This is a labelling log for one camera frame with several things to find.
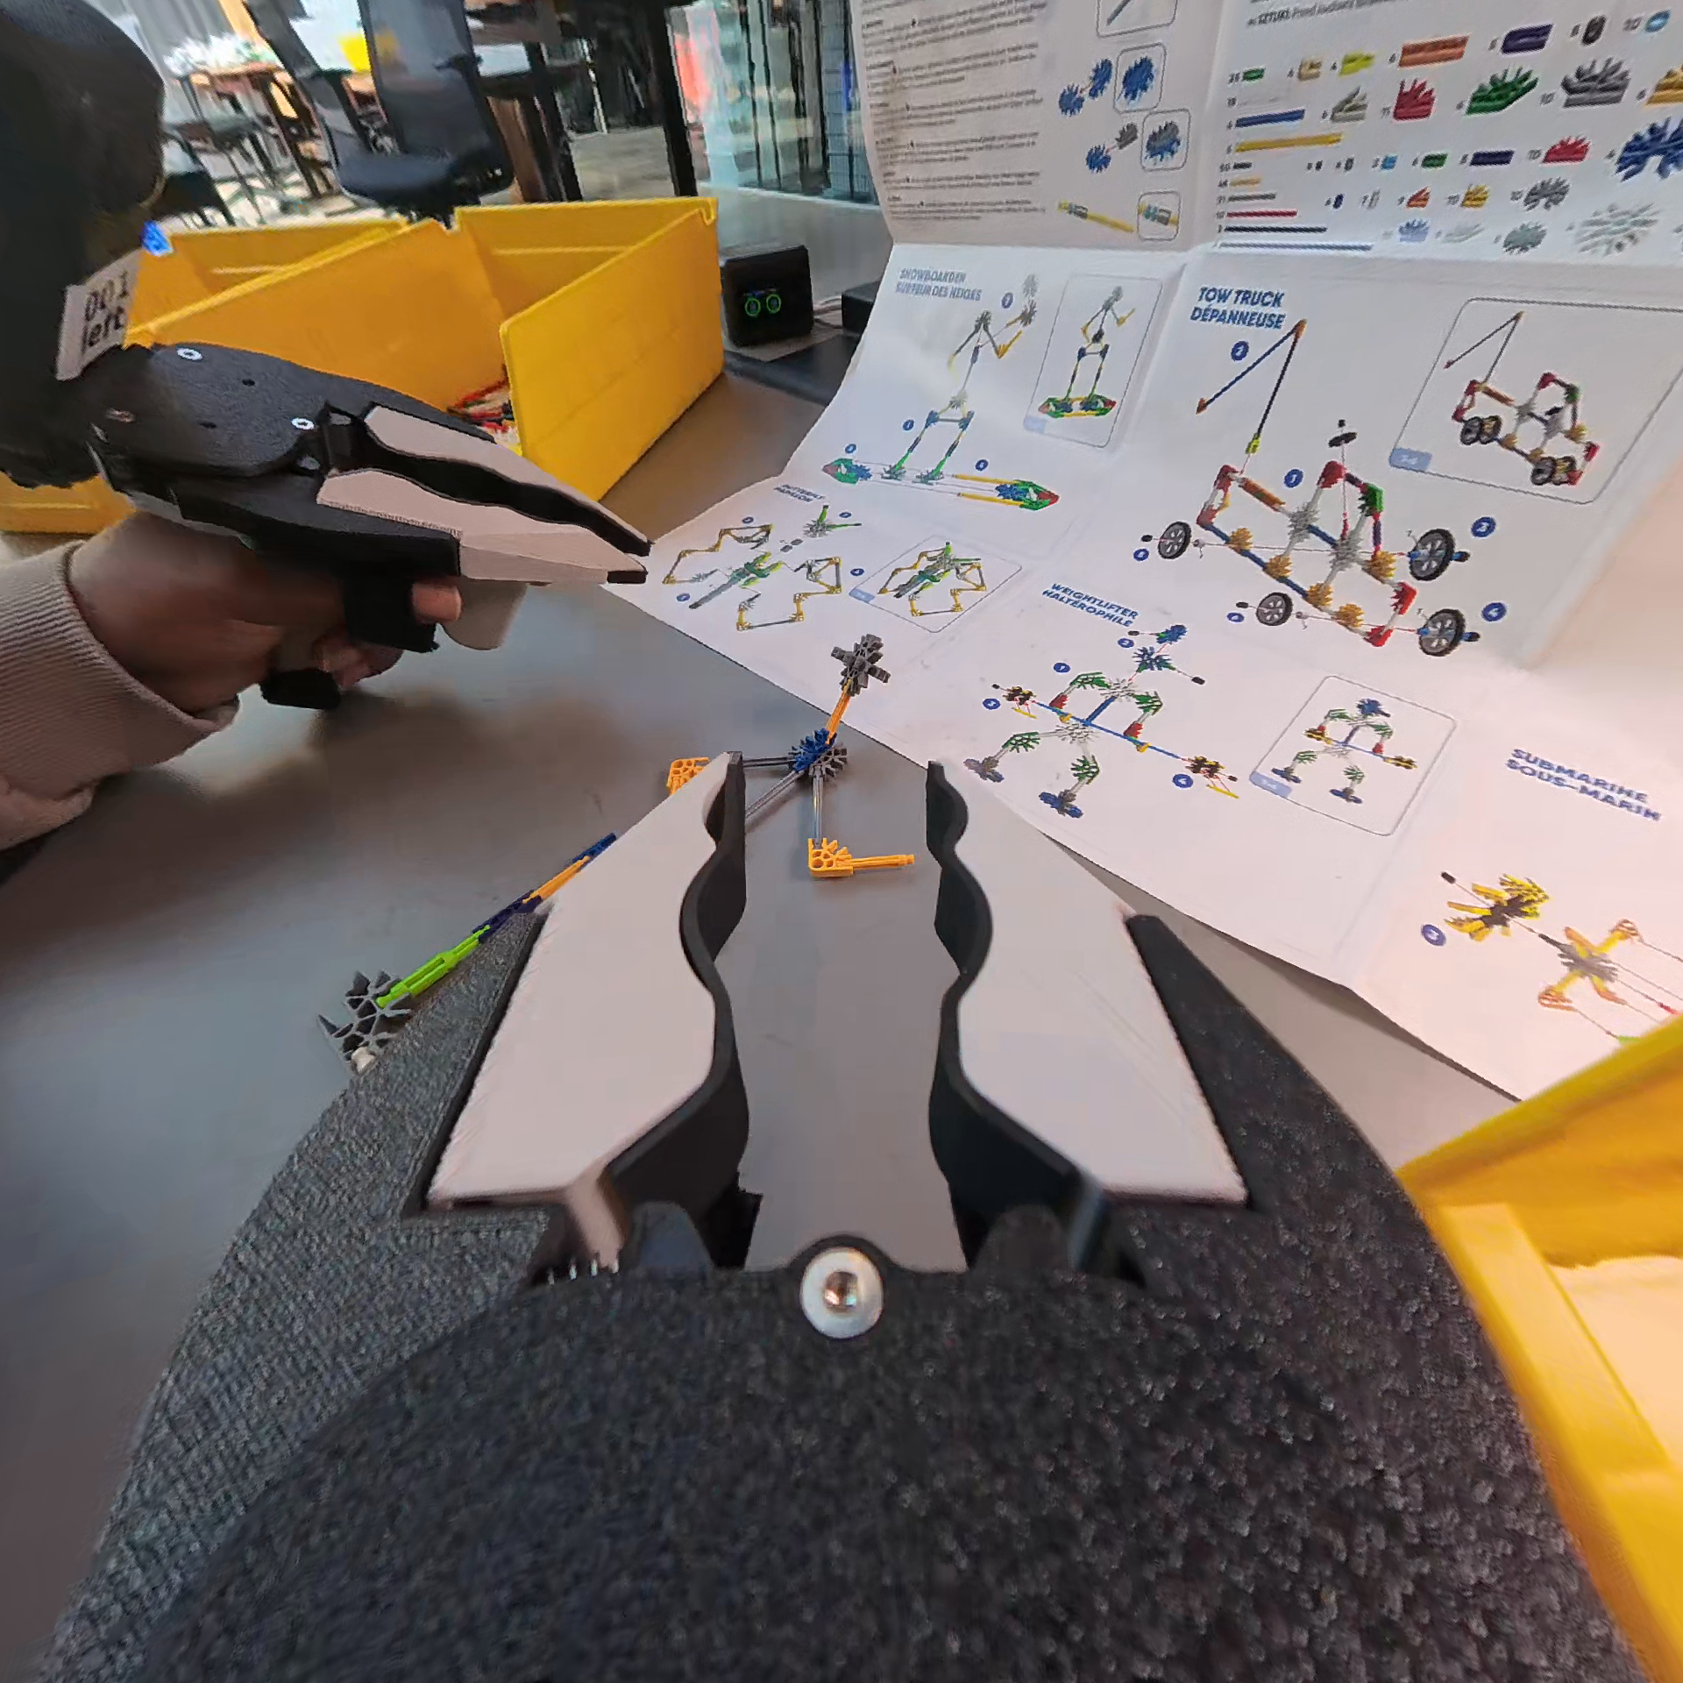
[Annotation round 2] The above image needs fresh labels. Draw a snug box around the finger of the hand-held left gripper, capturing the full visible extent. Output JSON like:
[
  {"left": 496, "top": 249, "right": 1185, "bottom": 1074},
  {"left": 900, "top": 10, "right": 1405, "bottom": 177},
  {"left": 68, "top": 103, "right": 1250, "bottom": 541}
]
[
  {"left": 362, "top": 400, "right": 656, "bottom": 557},
  {"left": 315, "top": 468, "right": 652, "bottom": 652}
]

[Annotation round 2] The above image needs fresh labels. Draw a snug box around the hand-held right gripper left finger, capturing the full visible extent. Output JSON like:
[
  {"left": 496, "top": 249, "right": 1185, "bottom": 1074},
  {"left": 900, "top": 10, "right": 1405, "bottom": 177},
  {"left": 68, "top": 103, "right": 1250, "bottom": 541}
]
[{"left": 428, "top": 753, "right": 751, "bottom": 1281}]

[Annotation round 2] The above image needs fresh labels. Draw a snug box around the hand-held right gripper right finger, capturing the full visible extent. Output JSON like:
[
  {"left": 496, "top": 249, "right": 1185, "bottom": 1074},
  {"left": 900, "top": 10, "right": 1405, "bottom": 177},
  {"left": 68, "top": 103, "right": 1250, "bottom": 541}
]
[{"left": 925, "top": 759, "right": 1249, "bottom": 1271}]

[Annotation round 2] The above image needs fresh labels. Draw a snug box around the yellow plastic crate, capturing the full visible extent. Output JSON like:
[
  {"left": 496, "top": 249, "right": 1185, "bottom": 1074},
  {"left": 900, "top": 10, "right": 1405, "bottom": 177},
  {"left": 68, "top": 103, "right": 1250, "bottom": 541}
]
[
  {"left": 0, "top": 216, "right": 413, "bottom": 534},
  {"left": 132, "top": 196, "right": 725, "bottom": 500}
]

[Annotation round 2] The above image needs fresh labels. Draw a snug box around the light green toy rod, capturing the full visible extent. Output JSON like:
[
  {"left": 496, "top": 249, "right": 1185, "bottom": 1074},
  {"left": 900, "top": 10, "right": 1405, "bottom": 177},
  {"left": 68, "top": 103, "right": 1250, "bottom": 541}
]
[{"left": 377, "top": 926, "right": 491, "bottom": 1011}]

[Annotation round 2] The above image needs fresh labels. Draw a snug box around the grey snowflake connector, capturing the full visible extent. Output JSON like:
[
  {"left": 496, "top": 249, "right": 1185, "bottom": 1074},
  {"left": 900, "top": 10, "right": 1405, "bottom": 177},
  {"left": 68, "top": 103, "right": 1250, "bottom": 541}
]
[{"left": 318, "top": 969, "right": 418, "bottom": 1074}]

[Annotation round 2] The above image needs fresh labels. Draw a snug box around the yellow plastic bin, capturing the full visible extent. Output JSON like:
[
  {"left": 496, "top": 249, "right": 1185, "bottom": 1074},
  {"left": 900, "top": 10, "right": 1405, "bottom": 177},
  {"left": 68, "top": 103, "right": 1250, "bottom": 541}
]
[{"left": 1395, "top": 1018, "right": 1683, "bottom": 1683}]

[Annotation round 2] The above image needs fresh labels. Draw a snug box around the person's left hand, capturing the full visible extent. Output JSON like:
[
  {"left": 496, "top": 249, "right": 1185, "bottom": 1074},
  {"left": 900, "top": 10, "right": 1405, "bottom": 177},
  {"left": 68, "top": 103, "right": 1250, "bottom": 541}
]
[{"left": 66, "top": 511, "right": 466, "bottom": 721}]

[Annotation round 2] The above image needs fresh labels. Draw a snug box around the small black display device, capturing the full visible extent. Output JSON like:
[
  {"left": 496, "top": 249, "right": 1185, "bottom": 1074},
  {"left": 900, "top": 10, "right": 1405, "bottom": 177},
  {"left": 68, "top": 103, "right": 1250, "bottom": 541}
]
[{"left": 721, "top": 243, "right": 814, "bottom": 351}]

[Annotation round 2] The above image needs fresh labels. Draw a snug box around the black office chair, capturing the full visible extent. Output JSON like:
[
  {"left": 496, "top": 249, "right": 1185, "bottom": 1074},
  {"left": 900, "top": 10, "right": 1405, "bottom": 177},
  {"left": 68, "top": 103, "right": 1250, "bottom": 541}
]
[{"left": 242, "top": 0, "right": 518, "bottom": 221}]

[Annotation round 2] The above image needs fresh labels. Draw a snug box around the white toy instruction sheet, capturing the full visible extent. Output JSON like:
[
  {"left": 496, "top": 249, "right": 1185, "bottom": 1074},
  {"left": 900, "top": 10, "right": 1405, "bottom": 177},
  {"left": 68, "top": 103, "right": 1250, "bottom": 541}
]
[{"left": 611, "top": 0, "right": 1683, "bottom": 1099}]

